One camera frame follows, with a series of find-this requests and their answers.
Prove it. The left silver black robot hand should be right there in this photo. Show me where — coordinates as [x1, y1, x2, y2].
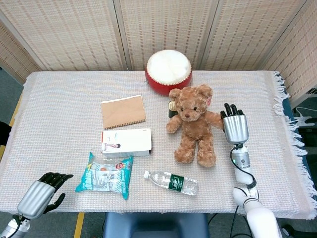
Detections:
[16, 172, 74, 220]

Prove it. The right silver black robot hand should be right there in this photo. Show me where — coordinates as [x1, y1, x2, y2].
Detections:
[220, 103, 249, 144]

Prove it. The brown teddy bear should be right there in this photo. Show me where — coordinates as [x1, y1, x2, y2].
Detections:
[165, 84, 225, 168]

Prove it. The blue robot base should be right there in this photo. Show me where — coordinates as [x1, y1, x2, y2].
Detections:
[103, 212, 210, 238]

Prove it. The teal snack bag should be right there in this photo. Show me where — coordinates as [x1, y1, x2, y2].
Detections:
[75, 152, 134, 201]

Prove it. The clear plastic water bottle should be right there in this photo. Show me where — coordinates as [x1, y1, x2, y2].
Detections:
[144, 170, 199, 196]

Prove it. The red drum with white skin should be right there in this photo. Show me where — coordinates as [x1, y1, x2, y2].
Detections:
[144, 49, 194, 97]

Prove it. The white woven tablecloth with fringe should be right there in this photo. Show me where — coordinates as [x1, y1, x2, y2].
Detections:
[0, 70, 317, 221]

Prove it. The white cardboard box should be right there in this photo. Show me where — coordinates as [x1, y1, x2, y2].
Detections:
[101, 128, 152, 158]

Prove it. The brown spiral notebook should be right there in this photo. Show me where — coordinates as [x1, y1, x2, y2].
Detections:
[101, 95, 147, 130]

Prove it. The woven folding screen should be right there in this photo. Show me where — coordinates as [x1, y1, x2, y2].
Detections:
[0, 0, 317, 109]

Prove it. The white power strip with cable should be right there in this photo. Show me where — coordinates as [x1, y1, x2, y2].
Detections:
[291, 88, 317, 128]

